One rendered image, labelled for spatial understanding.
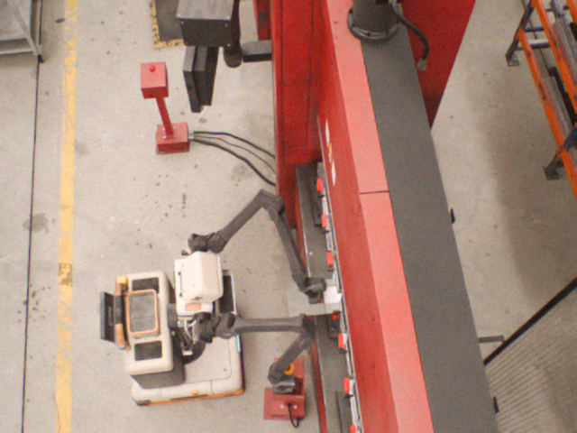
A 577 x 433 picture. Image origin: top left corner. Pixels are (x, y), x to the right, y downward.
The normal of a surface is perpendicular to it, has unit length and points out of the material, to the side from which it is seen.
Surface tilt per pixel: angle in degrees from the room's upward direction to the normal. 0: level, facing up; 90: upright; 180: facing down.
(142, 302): 0
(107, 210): 0
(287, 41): 90
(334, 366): 0
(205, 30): 90
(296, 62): 90
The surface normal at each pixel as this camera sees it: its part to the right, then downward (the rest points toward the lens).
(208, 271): 0.67, -0.39
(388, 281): 0.00, -0.43
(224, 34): -0.07, 0.90
